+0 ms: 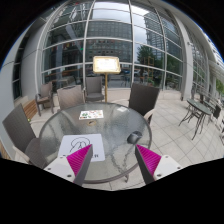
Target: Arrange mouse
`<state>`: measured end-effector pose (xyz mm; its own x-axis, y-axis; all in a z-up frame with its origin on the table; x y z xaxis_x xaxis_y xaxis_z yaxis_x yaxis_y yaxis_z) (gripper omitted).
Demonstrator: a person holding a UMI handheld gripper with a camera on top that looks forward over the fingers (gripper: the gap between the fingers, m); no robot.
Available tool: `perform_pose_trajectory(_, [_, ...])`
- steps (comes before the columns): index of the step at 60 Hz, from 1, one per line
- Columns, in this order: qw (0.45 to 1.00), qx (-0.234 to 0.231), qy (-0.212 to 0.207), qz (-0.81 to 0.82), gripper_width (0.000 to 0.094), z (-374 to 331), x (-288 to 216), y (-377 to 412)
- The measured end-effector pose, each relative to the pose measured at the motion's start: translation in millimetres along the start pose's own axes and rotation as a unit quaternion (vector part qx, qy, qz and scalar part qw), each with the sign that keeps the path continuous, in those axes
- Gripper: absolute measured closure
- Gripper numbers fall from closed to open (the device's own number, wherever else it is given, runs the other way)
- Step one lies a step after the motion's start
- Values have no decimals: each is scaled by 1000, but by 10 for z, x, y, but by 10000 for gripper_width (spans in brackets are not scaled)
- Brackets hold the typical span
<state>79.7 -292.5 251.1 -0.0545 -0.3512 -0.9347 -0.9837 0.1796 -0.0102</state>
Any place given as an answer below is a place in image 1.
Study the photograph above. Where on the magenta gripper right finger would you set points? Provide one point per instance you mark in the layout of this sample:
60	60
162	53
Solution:
153	166

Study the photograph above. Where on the gold menu display stand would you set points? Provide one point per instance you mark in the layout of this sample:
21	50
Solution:
106	65

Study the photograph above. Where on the grey wicker chair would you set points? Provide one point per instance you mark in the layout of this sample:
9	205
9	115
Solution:
70	96
142	100
94	89
25	142

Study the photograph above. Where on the grey wicker chair near left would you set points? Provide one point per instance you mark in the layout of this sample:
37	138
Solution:
25	142

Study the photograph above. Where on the round glass patio table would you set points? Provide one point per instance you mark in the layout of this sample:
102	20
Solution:
115	127

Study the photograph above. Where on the white mouse outline sheet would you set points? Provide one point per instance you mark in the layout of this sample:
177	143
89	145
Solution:
72	143

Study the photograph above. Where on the wooden bench left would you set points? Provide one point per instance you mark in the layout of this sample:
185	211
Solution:
30	109

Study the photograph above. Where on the small round table right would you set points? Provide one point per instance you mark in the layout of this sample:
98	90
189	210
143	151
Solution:
197	110

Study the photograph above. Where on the black computer mouse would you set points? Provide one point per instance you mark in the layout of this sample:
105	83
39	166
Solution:
134	137

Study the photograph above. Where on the grey wicker chair back centre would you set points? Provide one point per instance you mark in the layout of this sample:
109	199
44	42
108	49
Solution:
94	89

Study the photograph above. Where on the grey wicker chair back left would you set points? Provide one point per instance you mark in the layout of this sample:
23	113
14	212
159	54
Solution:
70	96

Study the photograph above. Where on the colourful menu card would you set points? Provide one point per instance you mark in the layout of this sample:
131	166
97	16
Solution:
91	114

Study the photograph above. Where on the grey wicker chair right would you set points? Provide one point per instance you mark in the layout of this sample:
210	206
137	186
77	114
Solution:
142	100

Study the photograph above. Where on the brown wicker chair far left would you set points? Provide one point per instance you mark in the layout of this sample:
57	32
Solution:
44	96

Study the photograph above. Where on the dark chair far right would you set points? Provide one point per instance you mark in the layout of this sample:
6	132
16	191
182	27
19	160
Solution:
215	109

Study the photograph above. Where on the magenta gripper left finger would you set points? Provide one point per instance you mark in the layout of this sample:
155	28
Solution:
73	167

